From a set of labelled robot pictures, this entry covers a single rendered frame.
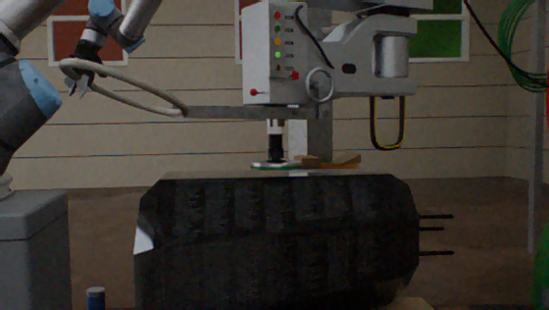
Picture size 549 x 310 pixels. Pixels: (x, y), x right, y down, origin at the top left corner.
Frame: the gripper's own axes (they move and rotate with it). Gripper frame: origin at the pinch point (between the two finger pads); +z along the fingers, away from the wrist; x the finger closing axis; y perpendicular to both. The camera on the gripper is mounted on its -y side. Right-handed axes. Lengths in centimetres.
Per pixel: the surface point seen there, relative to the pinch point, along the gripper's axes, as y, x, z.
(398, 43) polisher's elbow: -91, 86, -76
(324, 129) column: -144, 42, -41
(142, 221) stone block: -30, 27, 38
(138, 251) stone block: -25, 34, 49
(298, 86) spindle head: -50, 65, -34
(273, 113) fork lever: -48, 58, -21
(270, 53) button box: -33, 57, -40
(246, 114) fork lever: -38, 52, -16
